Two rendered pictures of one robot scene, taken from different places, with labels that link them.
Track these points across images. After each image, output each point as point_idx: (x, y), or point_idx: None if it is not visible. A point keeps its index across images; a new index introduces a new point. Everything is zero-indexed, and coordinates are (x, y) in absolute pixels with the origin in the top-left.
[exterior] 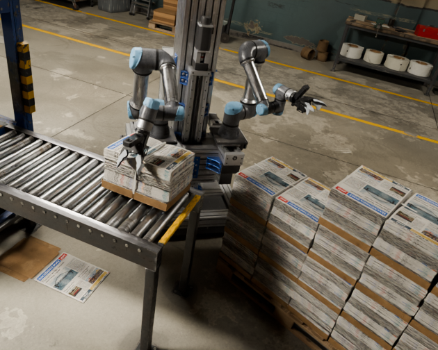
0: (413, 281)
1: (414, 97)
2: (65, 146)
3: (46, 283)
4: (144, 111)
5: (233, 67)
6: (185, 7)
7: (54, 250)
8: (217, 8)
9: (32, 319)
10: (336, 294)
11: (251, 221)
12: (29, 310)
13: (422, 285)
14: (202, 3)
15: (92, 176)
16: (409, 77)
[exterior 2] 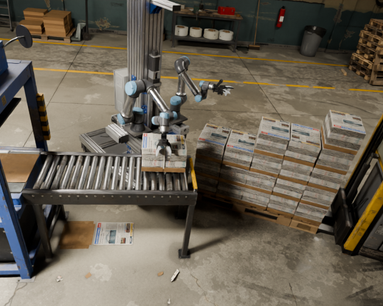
0: (306, 165)
1: (228, 55)
2: (92, 154)
3: (103, 243)
4: (163, 121)
5: (107, 60)
6: (141, 47)
7: (90, 223)
8: (158, 44)
9: (111, 265)
10: (268, 185)
11: (211, 163)
12: (106, 261)
13: (310, 165)
14: (150, 42)
15: (126, 167)
16: (222, 42)
